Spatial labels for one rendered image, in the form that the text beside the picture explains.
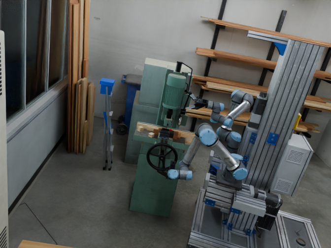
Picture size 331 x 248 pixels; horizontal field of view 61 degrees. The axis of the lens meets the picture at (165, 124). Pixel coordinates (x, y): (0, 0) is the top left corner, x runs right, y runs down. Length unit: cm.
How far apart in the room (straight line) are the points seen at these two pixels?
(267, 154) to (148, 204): 135
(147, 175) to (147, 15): 283
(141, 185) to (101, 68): 266
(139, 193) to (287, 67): 187
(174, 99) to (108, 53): 255
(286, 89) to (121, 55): 320
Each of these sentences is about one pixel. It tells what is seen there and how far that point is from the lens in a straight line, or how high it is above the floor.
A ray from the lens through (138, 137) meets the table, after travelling 275.
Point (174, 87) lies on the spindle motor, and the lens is 265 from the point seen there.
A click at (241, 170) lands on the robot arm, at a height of 102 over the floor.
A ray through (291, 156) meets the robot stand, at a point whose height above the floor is 114.
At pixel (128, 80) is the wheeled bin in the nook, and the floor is 94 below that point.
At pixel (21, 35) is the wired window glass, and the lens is 288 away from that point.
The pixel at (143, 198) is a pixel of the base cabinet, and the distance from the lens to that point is 310.
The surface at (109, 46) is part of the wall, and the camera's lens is 500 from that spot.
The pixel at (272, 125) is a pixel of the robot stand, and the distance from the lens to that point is 252.
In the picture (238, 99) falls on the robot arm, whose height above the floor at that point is 138.
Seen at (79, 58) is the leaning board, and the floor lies 123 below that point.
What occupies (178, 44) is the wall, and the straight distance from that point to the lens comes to 495.
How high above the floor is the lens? 206
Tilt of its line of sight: 22 degrees down
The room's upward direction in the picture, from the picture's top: 12 degrees clockwise
